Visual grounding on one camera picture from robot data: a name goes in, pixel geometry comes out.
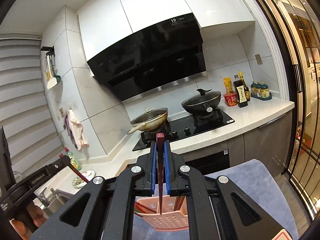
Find maroon chopstick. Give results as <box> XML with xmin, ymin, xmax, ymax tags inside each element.
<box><xmin>68</xmin><ymin>160</ymin><xmax>89</xmax><ymax>183</ymax></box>
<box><xmin>156</xmin><ymin>133</ymin><xmax>164</xmax><ymax>214</ymax></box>

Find steel kitchen sink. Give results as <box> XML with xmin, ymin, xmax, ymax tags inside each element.
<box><xmin>42</xmin><ymin>189</ymin><xmax>73</xmax><ymax>217</ymax></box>

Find chrome kitchen faucet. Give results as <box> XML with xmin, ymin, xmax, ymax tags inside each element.
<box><xmin>38</xmin><ymin>187</ymin><xmax>56</xmax><ymax>207</ymax></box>

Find person's left hand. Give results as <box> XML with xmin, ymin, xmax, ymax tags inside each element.
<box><xmin>10</xmin><ymin>202</ymin><xmax>47</xmax><ymax>240</ymax></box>

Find pink perforated utensil holder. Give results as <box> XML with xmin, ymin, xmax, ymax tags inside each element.
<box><xmin>135</xmin><ymin>195</ymin><xmax>189</xmax><ymax>232</ymax></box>

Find black gas stove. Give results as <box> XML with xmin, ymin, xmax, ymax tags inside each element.
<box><xmin>133</xmin><ymin>108</ymin><xmax>235</xmax><ymax>151</ymax></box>

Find patterned plate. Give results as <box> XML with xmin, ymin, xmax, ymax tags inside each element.
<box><xmin>71</xmin><ymin>169</ymin><xmax>97</xmax><ymax>189</ymax></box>

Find beige wok with lid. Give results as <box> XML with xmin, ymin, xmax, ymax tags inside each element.
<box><xmin>128</xmin><ymin>108</ymin><xmax>169</xmax><ymax>134</ymax></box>

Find green dish soap bottle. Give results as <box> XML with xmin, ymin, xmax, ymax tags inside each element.
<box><xmin>65</xmin><ymin>147</ymin><xmax>82</xmax><ymax>171</ymax></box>

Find blue-grey fleece table cloth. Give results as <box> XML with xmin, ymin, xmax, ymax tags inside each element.
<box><xmin>132</xmin><ymin>159</ymin><xmax>299</xmax><ymax>239</ymax></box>

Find hanging pink white towel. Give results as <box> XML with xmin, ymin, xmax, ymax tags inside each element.
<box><xmin>63</xmin><ymin>109</ymin><xmax>89</xmax><ymax>151</ymax></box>

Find black wok with lid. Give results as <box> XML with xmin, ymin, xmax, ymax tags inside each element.
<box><xmin>181</xmin><ymin>88</ymin><xmax>221</xmax><ymax>115</ymax></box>

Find red instant noodle cup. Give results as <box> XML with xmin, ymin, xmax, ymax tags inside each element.
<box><xmin>223</xmin><ymin>92</ymin><xmax>238</xmax><ymax>107</ymax></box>

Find yellow snack packet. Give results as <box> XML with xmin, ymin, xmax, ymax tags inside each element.
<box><xmin>223</xmin><ymin>77</ymin><xmax>233</xmax><ymax>94</ymax></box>

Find dark soy sauce bottle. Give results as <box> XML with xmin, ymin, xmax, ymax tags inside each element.
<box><xmin>233</xmin><ymin>75</ymin><xmax>248</xmax><ymax>108</ymax></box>

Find black range hood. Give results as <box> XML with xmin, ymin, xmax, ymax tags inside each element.
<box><xmin>87</xmin><ymin>13</ymin><xmax>206</xmax><ymax>101</ymax></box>

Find spice jar set tray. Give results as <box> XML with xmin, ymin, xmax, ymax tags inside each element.
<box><xmin>250</xmin><ymin>82</ymin><xmax>272</xmax><ymax>101</ymax></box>

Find white upper cabinets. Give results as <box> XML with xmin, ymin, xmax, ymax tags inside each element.
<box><xmin>78</xmin><ymin>0</ymin><xmax>254</xmax><ymax>60</ymax></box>

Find wall utensil rack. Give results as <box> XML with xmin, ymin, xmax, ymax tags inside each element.
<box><xmin>41</xmin><ymin>46</ymin><xmax>61</xmax><ymax>89</ymax></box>

